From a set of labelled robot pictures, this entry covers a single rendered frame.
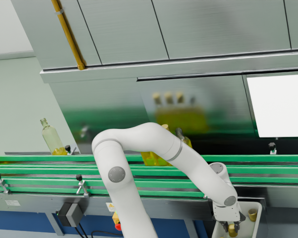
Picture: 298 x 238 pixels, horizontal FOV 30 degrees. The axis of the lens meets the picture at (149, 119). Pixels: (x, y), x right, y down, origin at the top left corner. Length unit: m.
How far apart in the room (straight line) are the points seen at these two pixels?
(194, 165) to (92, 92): 0.80
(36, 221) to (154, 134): 1.27
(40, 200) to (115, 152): 1.01
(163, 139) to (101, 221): 0.97
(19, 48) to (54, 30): 4.35
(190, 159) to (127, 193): 0.25
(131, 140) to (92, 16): 0.68
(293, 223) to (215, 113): 0.63
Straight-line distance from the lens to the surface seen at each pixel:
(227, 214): 2.18
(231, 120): 2.39
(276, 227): 2.60
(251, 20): 2.14
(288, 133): 2.39
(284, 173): 2.32
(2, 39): 6.85
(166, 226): 2.60
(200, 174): 1.97
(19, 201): 2.86
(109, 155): 1.81
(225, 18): 2.15
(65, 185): 2.63
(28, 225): 3.02
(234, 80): 2.26
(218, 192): 1.97
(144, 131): 1.84
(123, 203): 1.96
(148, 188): 2.44
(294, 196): 2.38
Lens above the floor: 2.68
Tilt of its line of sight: 34 degrees down
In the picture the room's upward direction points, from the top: 19 degrees counter-clockwise
